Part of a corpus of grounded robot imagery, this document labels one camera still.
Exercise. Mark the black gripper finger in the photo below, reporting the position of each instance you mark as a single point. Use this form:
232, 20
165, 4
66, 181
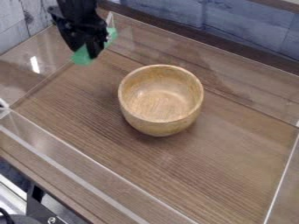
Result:
95, 44
73, 40

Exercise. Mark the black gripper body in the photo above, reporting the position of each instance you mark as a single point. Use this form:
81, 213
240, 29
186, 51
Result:
78, 20

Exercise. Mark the green rectangular stick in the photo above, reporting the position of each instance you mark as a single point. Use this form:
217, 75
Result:
81, 57

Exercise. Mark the wooden bowl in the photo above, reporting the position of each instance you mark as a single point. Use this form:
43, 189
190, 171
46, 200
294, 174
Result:
161, 98

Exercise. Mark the clear acrylic enclosure wall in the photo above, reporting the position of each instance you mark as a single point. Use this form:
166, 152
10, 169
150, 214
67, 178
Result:
98, 193

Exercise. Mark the black table frame leg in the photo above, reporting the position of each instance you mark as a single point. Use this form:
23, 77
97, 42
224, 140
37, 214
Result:
47, 210

